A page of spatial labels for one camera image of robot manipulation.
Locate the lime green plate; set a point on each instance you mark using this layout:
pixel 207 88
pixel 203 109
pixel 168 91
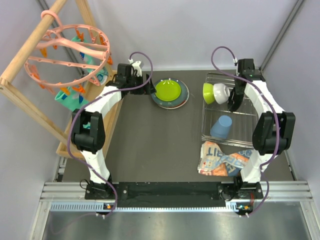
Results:
pixel 167 90

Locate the dark blue speckled plate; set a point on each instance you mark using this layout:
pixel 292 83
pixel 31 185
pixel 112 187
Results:
pixel 180 99

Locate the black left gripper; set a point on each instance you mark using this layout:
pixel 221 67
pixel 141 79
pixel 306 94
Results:
pixel 147 89

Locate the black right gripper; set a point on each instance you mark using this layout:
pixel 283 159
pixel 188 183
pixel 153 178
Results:
pixel 238 91

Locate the lime green bowl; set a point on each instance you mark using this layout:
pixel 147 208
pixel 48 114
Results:
pixel 208 93

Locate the teal patterned sock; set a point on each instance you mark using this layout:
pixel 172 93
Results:
pixel 75 100
pixel 103 74

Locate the red teal floral plate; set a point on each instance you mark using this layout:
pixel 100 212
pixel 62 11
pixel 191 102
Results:
pixel 178 106

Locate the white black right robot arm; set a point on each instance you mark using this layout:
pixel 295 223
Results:
pixel 273 132

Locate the printed dish towel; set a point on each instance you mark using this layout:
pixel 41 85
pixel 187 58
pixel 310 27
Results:
pixel 213 162

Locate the aluminium frame rail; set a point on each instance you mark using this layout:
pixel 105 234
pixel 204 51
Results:
pixel 70 196

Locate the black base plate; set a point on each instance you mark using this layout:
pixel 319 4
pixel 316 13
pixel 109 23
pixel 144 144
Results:
pixel 173 194

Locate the light blue cup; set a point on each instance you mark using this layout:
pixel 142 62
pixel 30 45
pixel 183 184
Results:
pixel 221 127

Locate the white bowl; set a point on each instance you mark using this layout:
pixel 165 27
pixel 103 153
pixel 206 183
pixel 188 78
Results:
pixel 221 93

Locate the pink round clip hanger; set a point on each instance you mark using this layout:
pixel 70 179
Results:
pixel 57 48

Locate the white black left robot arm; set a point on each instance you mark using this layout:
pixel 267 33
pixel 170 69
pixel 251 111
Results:
pixel 88 133

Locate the wooden tray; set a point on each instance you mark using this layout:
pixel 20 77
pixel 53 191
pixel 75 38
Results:
pixel 109 121

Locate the wire dish rack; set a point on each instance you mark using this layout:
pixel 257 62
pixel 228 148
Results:
pixel 244 121

